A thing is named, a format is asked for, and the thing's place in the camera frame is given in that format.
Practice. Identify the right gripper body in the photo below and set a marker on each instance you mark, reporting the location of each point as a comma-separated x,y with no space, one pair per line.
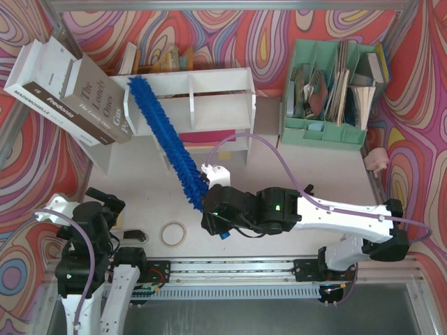
209,209

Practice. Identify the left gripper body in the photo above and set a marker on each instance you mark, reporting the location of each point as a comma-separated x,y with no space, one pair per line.
105,199

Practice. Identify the blue microfiber duster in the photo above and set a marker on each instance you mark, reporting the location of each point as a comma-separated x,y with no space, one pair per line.
193,185

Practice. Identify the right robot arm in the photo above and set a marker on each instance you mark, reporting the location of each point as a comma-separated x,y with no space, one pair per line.
371,232

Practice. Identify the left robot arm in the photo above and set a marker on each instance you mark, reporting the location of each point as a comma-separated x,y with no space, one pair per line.
95,279

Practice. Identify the white wooden bookshelf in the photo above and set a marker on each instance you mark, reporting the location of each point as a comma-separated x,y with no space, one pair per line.
194,101

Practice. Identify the black stapler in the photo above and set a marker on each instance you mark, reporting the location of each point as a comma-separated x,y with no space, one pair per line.
135,236

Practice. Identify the masking tape roll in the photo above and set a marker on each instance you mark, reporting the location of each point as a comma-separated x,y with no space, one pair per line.
173,234

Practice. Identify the yellow sticky note pad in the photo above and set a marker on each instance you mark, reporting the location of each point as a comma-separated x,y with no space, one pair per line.
224,155

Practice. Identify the stack of coloured paper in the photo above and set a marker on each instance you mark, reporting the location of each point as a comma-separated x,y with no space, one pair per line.
206,140

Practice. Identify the red pencil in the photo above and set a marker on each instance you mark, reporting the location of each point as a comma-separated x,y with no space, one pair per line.
278,141

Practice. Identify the taupe book Lonely Ones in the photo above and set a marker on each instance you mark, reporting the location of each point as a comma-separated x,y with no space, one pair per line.
97,99

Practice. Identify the mint green desk organizer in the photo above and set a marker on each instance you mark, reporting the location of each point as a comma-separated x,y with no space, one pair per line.
329,91

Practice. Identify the pink piggy figure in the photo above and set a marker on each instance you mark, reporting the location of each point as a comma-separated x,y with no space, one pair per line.
376,160

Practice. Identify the brown book Fredonia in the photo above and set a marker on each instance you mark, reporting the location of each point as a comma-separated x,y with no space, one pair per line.
51,65

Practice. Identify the white book Mademoiselle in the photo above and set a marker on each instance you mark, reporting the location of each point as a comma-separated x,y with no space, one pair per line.
16,79

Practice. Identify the black mounting rail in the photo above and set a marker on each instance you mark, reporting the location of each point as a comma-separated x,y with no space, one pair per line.
214,270

